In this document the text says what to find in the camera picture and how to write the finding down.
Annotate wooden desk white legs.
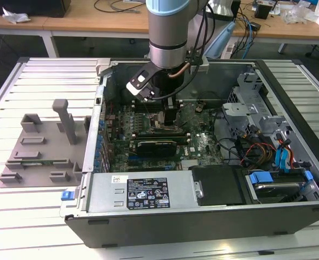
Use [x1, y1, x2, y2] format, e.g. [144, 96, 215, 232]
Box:
[231, 0, 319, 55]
[0, 0, 150, 59]

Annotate crumpled white paper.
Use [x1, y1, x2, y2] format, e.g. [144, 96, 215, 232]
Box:
[2, 6, 32, 25]

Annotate clear plastic bags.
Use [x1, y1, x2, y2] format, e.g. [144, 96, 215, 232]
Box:
[283, 2, 319, 25]

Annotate black container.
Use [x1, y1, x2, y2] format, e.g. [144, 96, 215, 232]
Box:
[254, 1, 274, 20]

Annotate CPU socket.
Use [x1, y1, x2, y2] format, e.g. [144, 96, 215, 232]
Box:
[148, 112, 182, 132]

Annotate black graphics card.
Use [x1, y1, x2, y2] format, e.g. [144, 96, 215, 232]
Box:
[136, 139, 178, 157]

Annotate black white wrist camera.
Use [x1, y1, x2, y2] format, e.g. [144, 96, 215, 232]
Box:
[125, 62, 162, 103]

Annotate hard disk blue carrier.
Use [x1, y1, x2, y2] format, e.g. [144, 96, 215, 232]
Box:
[246, 170, 315, 204]

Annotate grey parts rack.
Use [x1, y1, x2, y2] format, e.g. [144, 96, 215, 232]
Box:
[0, 99, 92, 189]

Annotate blue plastic latch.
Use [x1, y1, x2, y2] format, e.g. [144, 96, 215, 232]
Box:
[61, 190, 75, 202]

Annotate RAM slot white clips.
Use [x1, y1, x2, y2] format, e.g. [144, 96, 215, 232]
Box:
[131, 105, 184, 109]
[132, 138, 191, 144]
[132, 133, 190, 138]
[131, 100, 183, 105]

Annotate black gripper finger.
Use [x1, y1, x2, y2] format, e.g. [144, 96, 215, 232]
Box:
[163, 96, 181, 127]

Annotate silver drive cage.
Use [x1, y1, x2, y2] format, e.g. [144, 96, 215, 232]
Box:
[221, 69, 296, 141]

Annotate pale blue teach pendant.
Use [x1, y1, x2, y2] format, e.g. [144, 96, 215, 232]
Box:
[202, 21, 238, 59]

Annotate black silver PC case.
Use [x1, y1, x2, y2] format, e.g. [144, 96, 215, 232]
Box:
[59, 57, 319, 249]

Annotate yellow red wire bundle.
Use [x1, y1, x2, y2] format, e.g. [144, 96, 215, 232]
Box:
[240, 142, 274, 166]

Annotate green motherboard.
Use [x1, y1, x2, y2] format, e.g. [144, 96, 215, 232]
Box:
[105, 100, 225, 173]

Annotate silver finned heatsink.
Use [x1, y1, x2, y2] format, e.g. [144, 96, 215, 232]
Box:
[181, 159, 201, 172]

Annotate black equipment box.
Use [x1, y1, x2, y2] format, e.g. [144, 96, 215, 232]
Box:
[0, 0, 71, 18]

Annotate black plastic shroud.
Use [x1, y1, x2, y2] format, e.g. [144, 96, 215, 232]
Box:
[189, 165, 251, 206]

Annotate grey power supply unit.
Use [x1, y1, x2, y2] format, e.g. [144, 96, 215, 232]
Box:
[86, 170, 203, 213]

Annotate blue flat data cable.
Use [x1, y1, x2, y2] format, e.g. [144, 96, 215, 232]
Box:
[275, 146, 292, 174]

